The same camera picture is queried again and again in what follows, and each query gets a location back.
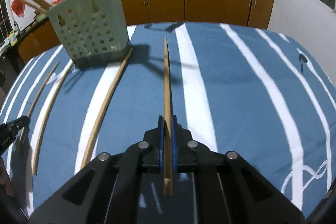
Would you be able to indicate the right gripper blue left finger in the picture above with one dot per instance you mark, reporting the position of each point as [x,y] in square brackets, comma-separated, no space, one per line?
[161,129]

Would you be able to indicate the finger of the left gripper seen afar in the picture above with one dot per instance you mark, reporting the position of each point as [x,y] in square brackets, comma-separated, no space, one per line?
[9,131]

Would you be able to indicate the green perforated utensil holder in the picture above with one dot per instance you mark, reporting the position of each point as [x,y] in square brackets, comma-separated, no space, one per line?
[93,32]

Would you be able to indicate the person's left hand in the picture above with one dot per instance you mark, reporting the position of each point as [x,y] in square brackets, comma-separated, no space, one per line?
[5,180]

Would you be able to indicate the lower wooden kitchen cabinets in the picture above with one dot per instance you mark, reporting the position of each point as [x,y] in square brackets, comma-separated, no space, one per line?
[41,39]

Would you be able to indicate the red bag hanging on wall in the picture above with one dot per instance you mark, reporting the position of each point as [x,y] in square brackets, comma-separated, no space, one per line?
[18,8]

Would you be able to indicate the blue white striped tablecloth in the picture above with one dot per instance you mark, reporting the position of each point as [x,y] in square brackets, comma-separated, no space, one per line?
[257,92]

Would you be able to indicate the green bowl on counter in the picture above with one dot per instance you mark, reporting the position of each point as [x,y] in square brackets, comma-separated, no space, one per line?
[41,16]

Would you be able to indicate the yellow detergent bottle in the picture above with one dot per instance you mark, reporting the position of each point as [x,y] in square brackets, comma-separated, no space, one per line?
[12,38]

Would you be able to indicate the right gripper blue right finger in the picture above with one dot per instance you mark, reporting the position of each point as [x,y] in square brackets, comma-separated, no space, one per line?
[175,141]

